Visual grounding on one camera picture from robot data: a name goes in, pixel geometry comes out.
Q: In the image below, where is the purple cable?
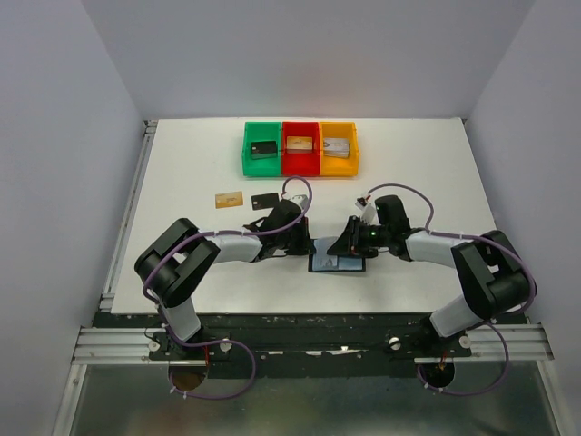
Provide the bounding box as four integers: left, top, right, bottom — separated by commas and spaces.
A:
356, 183, 537, 396
143, 175, 313, 401

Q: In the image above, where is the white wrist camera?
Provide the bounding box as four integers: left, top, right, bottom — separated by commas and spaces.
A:
355, 193, 376, 224
281, 193, 310, 211

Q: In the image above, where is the aluminium frame rail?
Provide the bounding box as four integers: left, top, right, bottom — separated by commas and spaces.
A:
51, 119, 159, 435

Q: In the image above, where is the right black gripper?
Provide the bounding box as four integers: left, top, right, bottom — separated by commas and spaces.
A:
326, 215, 390, 259

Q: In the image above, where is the orange plastic bin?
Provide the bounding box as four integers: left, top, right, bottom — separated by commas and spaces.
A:
319, 121, 359, 177

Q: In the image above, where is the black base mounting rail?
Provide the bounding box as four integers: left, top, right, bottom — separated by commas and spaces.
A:
74, 312, 543, 381

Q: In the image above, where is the silver card in orange bin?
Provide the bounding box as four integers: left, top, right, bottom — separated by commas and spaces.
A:
322, 137, 350, 159

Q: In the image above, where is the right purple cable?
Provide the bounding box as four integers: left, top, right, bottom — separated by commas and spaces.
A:
356, 183, 537, 396

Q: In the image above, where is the gold VIP card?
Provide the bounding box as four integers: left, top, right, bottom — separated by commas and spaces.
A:
215, 191, 244, 209

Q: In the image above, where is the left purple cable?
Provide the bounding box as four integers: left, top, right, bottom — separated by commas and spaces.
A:
143, 175, 313, 401

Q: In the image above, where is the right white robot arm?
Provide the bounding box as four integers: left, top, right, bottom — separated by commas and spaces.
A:
327, 195, 534, 356

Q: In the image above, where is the gold card in red bin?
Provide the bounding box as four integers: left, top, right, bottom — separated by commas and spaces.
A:
285, 136, 313, 154

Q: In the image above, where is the black leather card holder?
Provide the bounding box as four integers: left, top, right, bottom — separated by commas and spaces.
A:
308, 237, 366, 273

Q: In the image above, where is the green plastic bin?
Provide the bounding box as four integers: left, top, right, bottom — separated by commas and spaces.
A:
241, 121, 282, 177

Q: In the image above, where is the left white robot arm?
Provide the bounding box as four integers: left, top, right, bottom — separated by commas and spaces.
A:
134, 195, 315, 359

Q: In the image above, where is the black credit card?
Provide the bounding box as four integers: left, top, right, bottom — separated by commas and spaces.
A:
251, 193, 280, 211

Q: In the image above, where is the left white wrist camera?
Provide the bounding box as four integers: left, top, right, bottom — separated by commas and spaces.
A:
281, 193, 310, 211

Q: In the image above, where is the red plastic bin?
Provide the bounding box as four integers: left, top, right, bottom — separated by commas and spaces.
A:
281, 121, 320, 177

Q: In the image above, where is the black card in green bin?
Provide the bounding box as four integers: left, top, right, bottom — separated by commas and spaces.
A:
250, 141, 279, 160

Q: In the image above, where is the silver credit card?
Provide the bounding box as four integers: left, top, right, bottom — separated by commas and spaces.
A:
310, 237, 339, 273

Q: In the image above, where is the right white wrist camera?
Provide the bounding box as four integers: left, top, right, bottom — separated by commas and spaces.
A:
355, 193, 376, 224

